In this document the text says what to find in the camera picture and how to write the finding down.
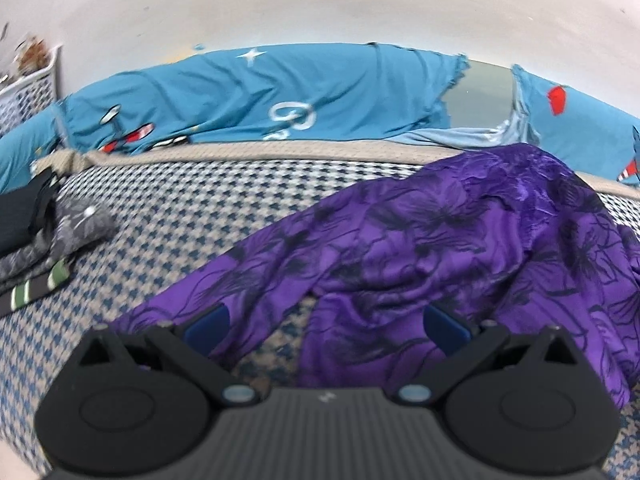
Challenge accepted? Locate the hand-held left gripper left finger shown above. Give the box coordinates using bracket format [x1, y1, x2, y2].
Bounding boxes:
[75, 305, 263, 407]

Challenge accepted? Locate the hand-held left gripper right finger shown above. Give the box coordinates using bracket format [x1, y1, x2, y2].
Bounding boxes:
[397, 302, 576, 407]

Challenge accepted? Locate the purple floral garment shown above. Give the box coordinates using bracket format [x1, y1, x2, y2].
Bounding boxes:
[107, 142, 640, 411]

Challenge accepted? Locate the grey patterned garment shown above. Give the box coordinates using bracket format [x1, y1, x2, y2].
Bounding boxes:
[0, 197, 118, 281]

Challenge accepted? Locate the green striped garment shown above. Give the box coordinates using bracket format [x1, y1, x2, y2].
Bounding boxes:
[0, 257, 71, 318]

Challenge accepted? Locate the light blue cloth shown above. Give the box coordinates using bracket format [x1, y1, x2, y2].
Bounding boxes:
[385, 95, 541, 151]

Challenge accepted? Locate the black folded garment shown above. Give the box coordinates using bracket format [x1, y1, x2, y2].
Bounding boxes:
[0, 170, 61, 253]

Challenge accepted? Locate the grey cushion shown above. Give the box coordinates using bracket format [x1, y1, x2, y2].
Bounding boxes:
[445, 59, 516, 128]

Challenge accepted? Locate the blue pillow with red patch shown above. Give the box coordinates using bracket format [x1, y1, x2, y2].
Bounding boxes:
[512, 64, 640, 183]

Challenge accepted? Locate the white laundry basket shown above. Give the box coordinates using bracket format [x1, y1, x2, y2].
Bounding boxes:
[0, 44, 63, 133]

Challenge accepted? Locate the brown crumpled item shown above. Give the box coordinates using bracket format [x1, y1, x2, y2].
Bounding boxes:
[15, 35, 51, 73]

